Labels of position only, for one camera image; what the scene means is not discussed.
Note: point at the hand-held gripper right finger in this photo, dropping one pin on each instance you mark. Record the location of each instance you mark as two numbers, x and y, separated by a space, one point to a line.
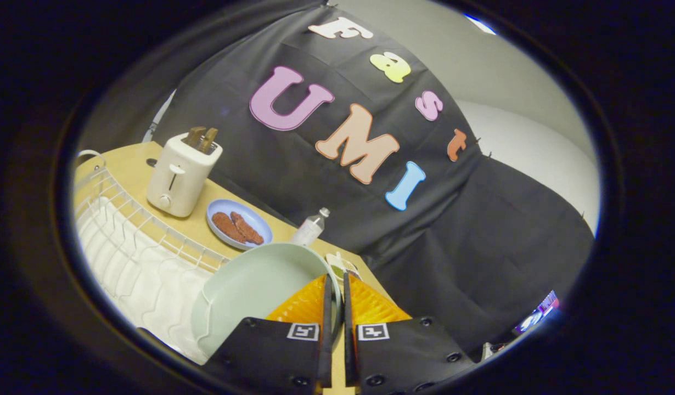
348 329

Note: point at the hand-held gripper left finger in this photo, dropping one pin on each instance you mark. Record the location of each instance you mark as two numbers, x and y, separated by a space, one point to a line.
327 329

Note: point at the pale green plate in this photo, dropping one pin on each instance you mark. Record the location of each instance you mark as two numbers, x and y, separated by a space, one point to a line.
255 291

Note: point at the blue plate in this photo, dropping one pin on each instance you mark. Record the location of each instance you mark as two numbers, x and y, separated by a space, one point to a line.
249 219

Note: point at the small printed packet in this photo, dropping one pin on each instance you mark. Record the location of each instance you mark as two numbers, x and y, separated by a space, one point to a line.
342 265

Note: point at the small clear plastic bottle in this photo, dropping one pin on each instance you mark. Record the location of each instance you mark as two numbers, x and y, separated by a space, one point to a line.
309 228

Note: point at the brown sausage patty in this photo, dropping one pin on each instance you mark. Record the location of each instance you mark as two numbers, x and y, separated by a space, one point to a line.
247 228
226 226

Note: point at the black backdrop cloth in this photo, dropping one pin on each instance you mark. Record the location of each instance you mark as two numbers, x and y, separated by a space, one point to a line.
326 181

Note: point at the lit screen device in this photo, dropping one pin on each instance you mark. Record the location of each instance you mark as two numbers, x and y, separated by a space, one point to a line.
536 315

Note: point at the cream white toaster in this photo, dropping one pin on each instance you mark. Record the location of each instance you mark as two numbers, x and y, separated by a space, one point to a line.
179 178

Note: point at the toast slice in toaster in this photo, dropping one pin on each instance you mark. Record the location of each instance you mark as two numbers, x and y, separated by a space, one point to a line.
195 135
209 140

